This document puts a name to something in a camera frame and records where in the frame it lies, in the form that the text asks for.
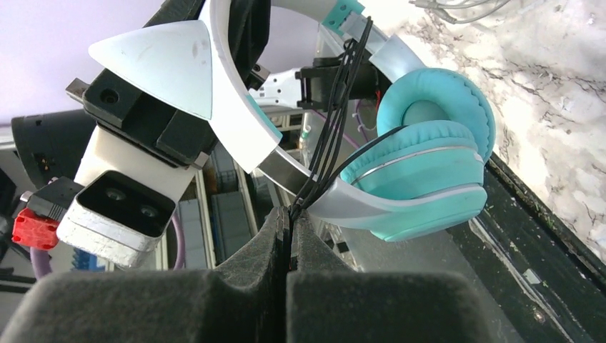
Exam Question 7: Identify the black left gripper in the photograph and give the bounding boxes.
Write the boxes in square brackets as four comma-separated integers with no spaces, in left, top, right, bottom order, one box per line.
[65,0,273,167]

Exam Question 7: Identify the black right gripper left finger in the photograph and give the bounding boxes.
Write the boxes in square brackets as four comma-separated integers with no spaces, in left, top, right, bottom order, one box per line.
[1,207,289,342]

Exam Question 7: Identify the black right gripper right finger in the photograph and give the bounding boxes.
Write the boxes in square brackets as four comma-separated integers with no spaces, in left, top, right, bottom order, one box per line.
[286,214,492,342]

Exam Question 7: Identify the black wired earbuds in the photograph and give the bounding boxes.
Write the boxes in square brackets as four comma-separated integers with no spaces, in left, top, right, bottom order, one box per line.
[287,15,408,224]

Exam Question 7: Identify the teal cat-ear headphones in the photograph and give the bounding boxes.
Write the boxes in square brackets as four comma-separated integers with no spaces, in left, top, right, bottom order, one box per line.
[89,1,496,242]

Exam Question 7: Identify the white grey over-ear headphones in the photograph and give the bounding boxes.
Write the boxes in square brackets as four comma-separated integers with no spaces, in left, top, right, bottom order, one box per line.
[408,0,510,25]

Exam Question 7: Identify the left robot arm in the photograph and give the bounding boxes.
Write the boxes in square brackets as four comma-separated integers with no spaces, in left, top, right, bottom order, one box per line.
[11,1,271,189]

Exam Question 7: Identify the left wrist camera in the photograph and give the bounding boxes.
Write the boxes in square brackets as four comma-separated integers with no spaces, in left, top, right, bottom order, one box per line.
[11,125,209,270]

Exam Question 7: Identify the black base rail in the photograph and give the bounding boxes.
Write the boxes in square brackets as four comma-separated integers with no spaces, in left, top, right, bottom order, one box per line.
[449,156,605,342]

